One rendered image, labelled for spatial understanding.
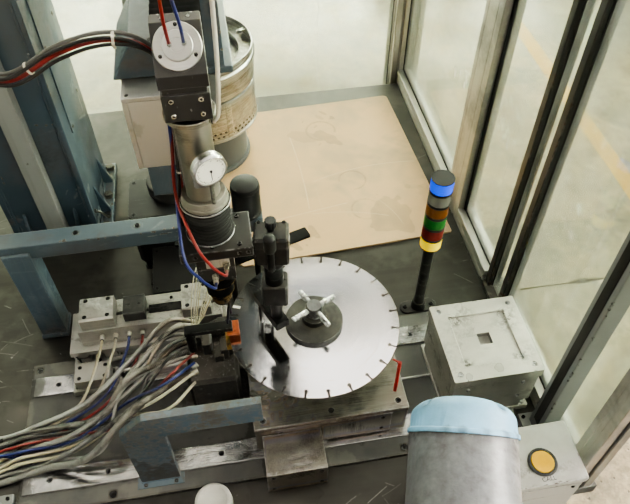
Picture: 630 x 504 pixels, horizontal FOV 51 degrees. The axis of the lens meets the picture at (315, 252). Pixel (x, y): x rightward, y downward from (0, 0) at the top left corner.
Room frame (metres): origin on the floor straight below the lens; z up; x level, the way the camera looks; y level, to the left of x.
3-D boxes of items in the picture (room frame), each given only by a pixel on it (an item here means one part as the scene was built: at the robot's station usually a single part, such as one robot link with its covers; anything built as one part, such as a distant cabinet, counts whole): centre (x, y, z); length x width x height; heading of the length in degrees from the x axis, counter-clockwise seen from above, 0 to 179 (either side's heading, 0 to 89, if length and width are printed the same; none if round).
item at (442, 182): (0.91, -0.24, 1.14); 0.05 x 0.04 x 0.03; 9
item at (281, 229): (0.69, 0.07, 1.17); 0.06 x 0.05 x 0.20; 90
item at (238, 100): (1.46, 0.31, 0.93); 0.31 x 0.31 x 0.36
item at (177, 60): (0.84, 0.19, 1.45); 0.35 x 0.07 x 0.28; 9
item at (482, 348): (0.73, -0.34, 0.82); 0.18 x 0.18 x 0.15; 9
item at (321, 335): (0.73, 0.00, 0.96); 0.11 x 0.11 x 0.03
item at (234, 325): (0.70, 0.19, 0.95); 0.10 x 0.03 x 0.07; 99
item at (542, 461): (0.47, -0.40, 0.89); 0.04 x 0.04 x 0.02
